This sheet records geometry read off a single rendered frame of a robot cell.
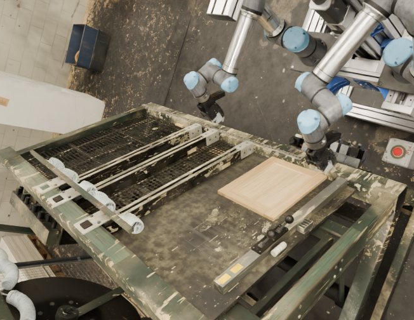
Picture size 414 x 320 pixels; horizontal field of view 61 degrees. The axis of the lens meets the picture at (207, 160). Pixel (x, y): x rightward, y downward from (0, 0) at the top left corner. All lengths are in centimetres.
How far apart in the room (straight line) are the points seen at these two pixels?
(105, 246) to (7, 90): 368
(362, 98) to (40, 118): 397
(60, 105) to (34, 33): 163
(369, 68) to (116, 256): 151
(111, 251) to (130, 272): 16
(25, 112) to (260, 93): 308
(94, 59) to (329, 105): 476
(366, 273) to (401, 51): 113
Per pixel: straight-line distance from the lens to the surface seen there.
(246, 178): 200
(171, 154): 223
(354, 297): 215
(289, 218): 149
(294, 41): 187
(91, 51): 570
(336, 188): 190
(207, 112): 182
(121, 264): 146
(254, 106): 347
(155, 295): 132
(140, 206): 179
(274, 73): 345
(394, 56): 165
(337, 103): 129
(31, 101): 511
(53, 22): 658
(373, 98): 277
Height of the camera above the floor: 277
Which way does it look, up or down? 48 degrees down
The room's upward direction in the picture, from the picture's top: 81 degrees counter-clockwise
